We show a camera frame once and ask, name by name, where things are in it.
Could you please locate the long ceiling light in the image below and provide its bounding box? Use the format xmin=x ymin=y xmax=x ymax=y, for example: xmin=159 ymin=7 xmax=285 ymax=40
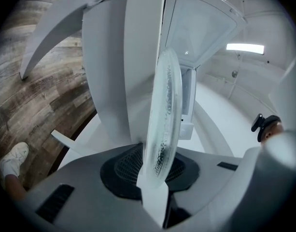
xmin=226 ymin=43 xmax=266 ymax=56

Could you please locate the person's bare leg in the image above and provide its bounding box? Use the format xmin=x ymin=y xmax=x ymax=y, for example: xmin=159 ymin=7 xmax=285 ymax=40
xmin=3 ymin=174 xmax=27 ymax=201

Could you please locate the clear glass plate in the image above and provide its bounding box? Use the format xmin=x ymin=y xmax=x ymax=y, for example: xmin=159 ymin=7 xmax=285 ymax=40
xmin=144 ymin=46 xmax=183 ymax=189

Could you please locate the person's white shoe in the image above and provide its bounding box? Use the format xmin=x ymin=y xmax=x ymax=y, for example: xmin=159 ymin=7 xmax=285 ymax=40
xmin=0 ymin=141 xmax=30 ymax=183

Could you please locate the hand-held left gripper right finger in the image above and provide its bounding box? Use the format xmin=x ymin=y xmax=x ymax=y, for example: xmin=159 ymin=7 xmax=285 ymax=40
xmin=162 ymin=146 xmax=262 ymax=231

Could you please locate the white microwave oven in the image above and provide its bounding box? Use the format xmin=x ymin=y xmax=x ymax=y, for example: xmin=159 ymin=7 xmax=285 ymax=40
xmin=159 ymin=0 xmax=249 ymax=141

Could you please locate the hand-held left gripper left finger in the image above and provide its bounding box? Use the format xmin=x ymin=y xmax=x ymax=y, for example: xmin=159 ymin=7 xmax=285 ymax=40
xmin=14 ymin=143 xmax=160 ymax=232

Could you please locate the black head-worn camera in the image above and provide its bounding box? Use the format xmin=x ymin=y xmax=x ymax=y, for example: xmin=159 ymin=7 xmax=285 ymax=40
xmin=251 ymin=113 xmax=264 ymax=133

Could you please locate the person's head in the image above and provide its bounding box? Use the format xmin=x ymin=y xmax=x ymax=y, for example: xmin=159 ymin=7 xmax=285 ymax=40
xmin=257 ymin=115 xmax=285 ymax=144

